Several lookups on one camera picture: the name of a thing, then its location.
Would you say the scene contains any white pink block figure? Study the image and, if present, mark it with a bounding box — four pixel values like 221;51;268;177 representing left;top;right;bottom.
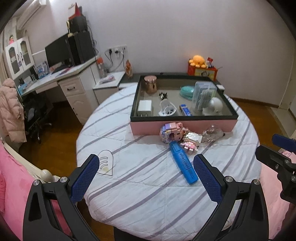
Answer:
180;132;203;154

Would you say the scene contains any red folder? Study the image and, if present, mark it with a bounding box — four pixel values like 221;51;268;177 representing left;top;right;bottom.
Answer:
68;3;82;20

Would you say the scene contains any black white TV cabinet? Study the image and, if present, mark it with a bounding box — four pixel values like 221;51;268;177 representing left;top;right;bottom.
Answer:
118;73;225;92

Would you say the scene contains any white astronaut figurine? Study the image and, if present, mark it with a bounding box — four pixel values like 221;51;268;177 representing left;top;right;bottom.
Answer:
202;97;223;116

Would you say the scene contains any striped white tablecloth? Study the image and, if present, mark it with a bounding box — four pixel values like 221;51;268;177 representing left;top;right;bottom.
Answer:
75;83;262;241

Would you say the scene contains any white air conditioner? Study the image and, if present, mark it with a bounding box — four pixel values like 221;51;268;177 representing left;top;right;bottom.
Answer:
16;0;48;30

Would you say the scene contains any white glass door cabinet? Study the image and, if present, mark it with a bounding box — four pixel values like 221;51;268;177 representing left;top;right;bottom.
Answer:
3;37;35;80

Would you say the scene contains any white wall socket strip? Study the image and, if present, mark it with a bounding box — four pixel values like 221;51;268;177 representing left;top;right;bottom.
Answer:
107;44;127;55

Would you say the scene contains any orange octopus plush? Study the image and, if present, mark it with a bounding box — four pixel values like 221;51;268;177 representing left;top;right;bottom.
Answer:
189;55;207;68

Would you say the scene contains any black office chair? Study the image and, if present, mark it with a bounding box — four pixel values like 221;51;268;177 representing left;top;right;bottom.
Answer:
22;93;53;144

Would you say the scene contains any red cartoon storage crate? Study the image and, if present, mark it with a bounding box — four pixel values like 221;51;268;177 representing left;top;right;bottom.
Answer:
187;64;218;81

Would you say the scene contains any orange lid water bottle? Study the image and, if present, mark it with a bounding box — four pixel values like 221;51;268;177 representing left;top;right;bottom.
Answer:
96;57;107;79

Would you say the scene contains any rose gold metal canister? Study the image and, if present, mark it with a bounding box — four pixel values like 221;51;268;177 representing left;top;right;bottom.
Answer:
144;75;157;94

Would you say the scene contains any pink quilt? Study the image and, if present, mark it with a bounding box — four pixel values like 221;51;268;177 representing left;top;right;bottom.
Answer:
1;144;36;240

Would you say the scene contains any black computer monitor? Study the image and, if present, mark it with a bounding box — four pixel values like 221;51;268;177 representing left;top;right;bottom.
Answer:
45;34;72;73

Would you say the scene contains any pink down jacket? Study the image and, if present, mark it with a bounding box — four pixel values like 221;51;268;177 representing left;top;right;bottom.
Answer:
1;78;27;143

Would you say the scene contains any black speaker box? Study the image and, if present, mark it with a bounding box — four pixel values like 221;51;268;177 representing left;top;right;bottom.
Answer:
67;15;88;33

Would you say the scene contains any black hair clip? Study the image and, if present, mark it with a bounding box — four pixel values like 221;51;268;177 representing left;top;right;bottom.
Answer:
159;92;168;100

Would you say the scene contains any orange snack bag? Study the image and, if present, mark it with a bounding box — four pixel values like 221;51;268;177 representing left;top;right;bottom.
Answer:
125;60;133;79

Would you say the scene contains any clear plastic storage box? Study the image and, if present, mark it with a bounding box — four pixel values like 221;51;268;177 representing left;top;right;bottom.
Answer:
192;81;217;113

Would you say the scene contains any blue highlighter marker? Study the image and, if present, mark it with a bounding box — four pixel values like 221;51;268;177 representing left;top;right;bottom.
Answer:
170;141;198;185

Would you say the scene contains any black and pink tray box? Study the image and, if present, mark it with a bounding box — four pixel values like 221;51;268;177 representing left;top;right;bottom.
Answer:
130;75;238;135

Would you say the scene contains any teal item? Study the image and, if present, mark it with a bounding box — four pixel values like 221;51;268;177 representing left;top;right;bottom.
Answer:
180;86;194;100

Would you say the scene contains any white desk with drawers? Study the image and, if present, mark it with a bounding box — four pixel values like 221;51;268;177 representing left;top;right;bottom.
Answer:
21;57;99;125

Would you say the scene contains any white wall charger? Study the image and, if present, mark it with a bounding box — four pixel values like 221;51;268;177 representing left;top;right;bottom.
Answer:
137;99;152;117

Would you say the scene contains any black computer tower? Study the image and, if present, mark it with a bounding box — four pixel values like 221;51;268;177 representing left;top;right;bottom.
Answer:
68;31;95;66

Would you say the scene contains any pink building block figure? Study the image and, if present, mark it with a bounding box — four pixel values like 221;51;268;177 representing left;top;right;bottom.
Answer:
159;122;189;144

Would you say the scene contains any white side cabinet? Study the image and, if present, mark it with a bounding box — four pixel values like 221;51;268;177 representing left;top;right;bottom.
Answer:
93;71;125;105

